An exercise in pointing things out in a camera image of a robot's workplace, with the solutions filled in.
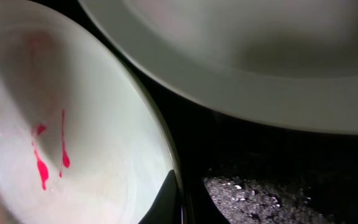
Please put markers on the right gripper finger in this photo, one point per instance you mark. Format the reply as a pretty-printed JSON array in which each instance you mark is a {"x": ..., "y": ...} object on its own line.
[{"x": 166, "y": 208}]

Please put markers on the pale green plate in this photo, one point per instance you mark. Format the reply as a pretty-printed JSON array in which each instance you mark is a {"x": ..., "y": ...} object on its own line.
[
  {"x": 81, "y": 140},
  {"x": 286, "y": 63}
]

